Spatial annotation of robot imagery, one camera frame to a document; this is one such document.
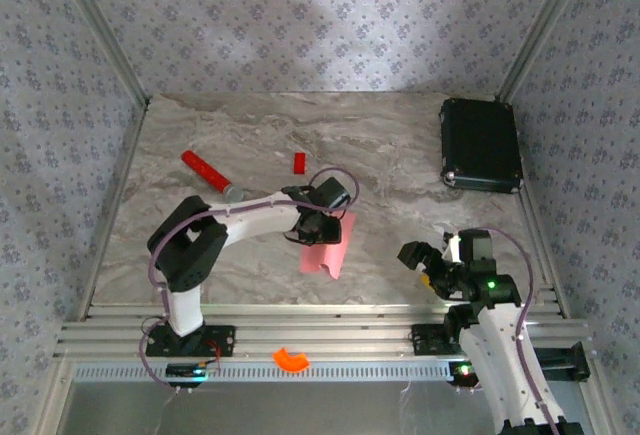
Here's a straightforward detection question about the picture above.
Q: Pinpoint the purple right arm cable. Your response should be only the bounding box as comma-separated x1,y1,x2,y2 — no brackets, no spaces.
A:
469,227,564,435

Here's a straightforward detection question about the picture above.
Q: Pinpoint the aluminium side rail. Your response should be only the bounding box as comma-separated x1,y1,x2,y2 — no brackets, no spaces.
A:
517,187,571,319
74,99,150,321

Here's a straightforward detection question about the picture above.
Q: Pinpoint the black clamp bracket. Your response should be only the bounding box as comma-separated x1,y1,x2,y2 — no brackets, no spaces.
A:
537,342,589,382

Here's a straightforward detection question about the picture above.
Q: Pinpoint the orange curved plastic piece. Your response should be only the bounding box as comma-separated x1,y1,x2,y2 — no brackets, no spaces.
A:
271,347,311,374

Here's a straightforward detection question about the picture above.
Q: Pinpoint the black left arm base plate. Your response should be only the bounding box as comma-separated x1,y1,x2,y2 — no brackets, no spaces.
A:
144,323,237,359

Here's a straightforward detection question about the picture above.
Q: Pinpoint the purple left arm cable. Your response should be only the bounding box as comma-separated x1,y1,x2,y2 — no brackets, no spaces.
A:
138,167,361,394

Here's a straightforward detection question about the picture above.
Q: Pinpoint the circuit board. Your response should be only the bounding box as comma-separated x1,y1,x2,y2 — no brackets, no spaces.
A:
165,360,221,381
448,360,481,381

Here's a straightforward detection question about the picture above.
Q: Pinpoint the black hard case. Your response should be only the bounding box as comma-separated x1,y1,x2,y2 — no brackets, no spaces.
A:
438,97,525,195

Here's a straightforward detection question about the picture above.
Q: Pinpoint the right circuit board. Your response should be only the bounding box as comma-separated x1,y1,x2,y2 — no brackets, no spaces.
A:
448,360,481,381

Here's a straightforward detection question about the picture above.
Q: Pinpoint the aluminium corner post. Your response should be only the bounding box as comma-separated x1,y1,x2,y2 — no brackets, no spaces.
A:
497,0,596,101
49,0,151,106

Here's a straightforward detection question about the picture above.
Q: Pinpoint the pink paper sheet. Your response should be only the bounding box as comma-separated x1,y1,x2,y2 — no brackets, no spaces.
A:
299,211,357,281

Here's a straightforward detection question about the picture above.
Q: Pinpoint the left circuit board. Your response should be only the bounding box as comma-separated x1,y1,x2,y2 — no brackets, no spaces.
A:
165,360,221,381

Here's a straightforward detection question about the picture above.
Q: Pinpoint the grey slotted cable duct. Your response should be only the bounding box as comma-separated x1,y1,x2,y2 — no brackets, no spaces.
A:
72,358,454,384

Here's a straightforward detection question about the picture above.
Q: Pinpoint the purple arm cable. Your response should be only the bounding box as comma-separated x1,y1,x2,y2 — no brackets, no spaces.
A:
469,227,564,435
138,167,361,394

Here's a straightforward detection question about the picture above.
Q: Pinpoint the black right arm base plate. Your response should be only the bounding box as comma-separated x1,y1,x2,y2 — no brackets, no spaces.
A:
409,323,466,356

